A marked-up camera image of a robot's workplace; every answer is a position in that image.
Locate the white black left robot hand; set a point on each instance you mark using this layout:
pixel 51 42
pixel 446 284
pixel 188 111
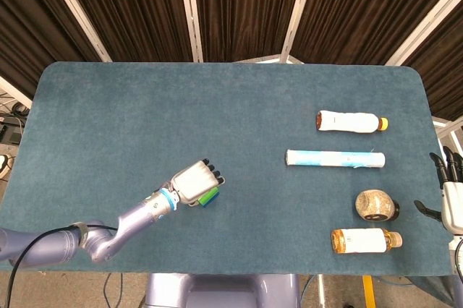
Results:
pixel 193 179

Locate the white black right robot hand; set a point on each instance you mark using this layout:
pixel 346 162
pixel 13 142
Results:
pixel 454 203

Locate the green toy brick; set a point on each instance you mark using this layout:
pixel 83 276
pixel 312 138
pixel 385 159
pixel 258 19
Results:
pixel 209 197

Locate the lilac robot base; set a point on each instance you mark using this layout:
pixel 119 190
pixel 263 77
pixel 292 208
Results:
pixel 220 291

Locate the lilac left robot arm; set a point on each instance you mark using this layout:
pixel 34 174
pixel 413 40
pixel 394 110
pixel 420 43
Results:
pixel 108 239

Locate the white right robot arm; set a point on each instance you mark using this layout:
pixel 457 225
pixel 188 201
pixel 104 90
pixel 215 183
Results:
pixel 456 253

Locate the blue toy brick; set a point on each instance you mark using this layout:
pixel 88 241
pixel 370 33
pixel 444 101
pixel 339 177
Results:
pixel 214 202

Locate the round grain-filled jar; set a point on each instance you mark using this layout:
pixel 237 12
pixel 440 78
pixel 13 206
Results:
pixel 374 205

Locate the blue felt table mat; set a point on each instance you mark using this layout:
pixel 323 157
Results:
pixel 231 105

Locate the amber bottle white label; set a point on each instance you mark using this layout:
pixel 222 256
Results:
pixel 361 240

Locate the white blue paper tube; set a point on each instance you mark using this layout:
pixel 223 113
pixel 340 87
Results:
pixel 334 159

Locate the white bottle yellow cap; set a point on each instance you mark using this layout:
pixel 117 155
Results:
pixel 349 122

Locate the white power strip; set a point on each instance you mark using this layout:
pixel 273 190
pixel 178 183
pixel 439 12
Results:
pixel 4 163

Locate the black power strip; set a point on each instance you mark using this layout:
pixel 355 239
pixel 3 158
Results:
pixel 9 131

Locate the white metal frame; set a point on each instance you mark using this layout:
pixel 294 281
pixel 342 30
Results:
pixel 450 131

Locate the brown curtain partition white frame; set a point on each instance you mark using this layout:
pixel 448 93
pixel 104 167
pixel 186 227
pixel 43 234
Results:
pixel 134 8
pixel 32 33
pixel 361 8
pixel 445 62
pixel 249 8

